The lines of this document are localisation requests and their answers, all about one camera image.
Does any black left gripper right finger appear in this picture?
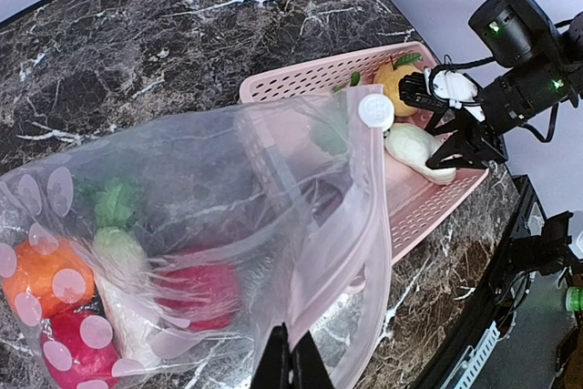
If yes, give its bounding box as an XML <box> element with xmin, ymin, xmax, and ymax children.
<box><xmin>291</xmin><ymin>332</ymin><xmax>334</xmax><ymax>389</ymax></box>

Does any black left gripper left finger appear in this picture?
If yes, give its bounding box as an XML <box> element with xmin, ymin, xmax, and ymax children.
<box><xmin>252</xmin><ymin>323</ymin><xmax>292</xmax><ymax>389</ymax></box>

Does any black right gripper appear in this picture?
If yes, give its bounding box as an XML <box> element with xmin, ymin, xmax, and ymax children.
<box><xmin>425</xmin><ymin>58</ymin><xmax>575</xmax><ymax>169</ymax></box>

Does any white toy radish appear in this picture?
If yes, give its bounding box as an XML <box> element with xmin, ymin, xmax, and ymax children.
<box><xmin>384</xmin><ymin>123</ymin><xmax>456</xmax><ymax>185</ymax></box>

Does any red toy pomegranate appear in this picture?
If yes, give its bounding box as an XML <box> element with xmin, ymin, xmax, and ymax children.
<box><xmin>153</xmin><ymin>261</ymin><xmax>241</xmax><ymax>333</ymax></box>

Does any clear zip top bag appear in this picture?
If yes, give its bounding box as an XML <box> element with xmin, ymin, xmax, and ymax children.
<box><xmin>1</xmin><ymin>86</ymin><xmax>393</xmax><ymax>388</ymax></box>

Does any white toy cabbage with leaves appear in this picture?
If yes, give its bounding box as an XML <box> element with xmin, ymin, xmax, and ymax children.
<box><xmin>75</xmin><ymin>178</ymin><xmax>160</xmax><ymax>371</ymax></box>

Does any red toy apple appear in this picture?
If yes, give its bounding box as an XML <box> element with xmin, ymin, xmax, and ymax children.
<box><xmin>41</xmin><ymin>311</ymin><xmax>119</xmax><ymax>388</ymax></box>

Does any orange toy fruit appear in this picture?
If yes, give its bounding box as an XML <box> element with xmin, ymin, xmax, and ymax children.
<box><xmin>2</xmin><ymin>238</ymin><xmax>95</xmax><ymax>319</ymax></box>

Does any pink perforated plastic basket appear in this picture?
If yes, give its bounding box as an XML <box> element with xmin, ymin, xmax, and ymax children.
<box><xmin>238</xmin><ymin>40</ymin><xmax>497</xmax><ymax>294</ymax></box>

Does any yellow toy pear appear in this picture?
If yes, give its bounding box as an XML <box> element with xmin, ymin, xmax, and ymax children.
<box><xmin>373</xmin><ymin>53</ymin><xmax>422</xmax><ymax>118</ymax></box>

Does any green toy leaf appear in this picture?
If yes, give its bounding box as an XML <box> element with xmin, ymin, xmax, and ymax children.
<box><xmin>310</xmin><ymin>98</ymin><xmax>348</xmax><ymax>156</ymax></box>

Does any green bottle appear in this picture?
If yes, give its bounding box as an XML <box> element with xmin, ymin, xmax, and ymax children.
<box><xmin>565</xmin><ymin>287</ymin><xmax>583</xmax><ymax>312</ymax></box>

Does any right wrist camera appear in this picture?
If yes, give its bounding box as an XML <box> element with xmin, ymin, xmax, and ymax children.
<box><xmin>468</xmin><ymin>0</ymin><xmax>561</xmax><ymax>68</ymax></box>

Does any white slotted cable duct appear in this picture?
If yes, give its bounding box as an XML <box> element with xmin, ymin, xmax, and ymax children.
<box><xmin>441</xmin><ymin>322</ymin><xmax>500</xmax><ymax>389</ymax></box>

